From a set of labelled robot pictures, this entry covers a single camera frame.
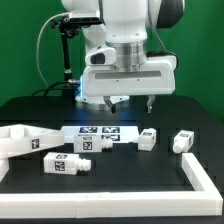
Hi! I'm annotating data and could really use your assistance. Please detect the black camera stand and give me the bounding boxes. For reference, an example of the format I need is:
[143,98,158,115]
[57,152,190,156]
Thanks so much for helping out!
[49,16,104,98]

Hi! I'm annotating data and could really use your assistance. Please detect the marker sheet with tags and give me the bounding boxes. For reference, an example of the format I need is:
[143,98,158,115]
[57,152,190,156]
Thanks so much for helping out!
[61,126,139,143]

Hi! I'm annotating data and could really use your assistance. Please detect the white square tabletop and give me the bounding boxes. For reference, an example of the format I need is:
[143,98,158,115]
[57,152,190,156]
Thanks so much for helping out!
[0,124,65,159]

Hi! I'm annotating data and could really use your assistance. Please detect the black cables at base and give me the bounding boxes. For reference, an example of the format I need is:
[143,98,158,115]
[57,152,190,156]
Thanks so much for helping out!
[31,79,83,98]

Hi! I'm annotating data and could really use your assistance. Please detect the white U-shaped fence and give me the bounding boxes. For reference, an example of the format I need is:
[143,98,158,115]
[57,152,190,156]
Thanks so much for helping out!
[0,153,223,219]

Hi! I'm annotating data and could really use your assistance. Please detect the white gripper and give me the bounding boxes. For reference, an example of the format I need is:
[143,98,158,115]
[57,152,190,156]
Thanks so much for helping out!
[82,55,176,113]

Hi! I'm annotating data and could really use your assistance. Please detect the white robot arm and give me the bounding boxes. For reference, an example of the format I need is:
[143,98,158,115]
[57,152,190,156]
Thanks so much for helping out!
[61,0,185,110]

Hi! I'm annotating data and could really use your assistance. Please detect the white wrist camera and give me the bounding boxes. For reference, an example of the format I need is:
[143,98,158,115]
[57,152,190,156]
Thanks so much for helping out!
[85,46,116,65]

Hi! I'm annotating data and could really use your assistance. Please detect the white camera cable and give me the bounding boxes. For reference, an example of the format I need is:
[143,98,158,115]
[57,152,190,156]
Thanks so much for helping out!
[35,13,71,88]

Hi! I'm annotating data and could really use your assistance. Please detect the grey mounted camera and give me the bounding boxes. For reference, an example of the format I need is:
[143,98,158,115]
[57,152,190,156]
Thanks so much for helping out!
[69,10,100,20]

